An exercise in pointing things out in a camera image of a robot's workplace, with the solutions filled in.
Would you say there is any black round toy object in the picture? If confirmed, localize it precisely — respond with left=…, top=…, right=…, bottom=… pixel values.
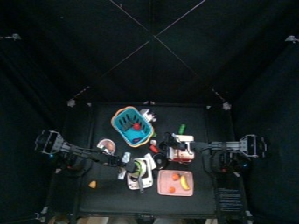
left=152, top=153, right=169, bottom=170

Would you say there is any white toy kitchen scale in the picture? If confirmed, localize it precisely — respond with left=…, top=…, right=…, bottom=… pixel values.
left=125, top=153, right=157, bottom=191

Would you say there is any yellow toy banana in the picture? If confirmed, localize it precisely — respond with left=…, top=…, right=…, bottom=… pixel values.
left=178, top=174, right=192, bottom=191

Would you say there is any white toy appliance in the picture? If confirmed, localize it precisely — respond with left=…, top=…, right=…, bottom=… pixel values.
left=138, top=108, right=158, bottom=123

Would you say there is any pink square plate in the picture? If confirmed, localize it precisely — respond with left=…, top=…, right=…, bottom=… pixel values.
left=156, top=169, right=194, bottom=197

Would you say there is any green starfruit piece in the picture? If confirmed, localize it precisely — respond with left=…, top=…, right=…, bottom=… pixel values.
left=133, top=161, right=144, bottom=177

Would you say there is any red wooden box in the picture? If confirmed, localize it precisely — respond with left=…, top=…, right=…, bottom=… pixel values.
left=166, top=134, right=196, bottom=164

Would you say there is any teal basket orange rim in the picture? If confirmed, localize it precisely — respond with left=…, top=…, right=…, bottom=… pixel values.
left=109, top=106, right=154, bottom=148

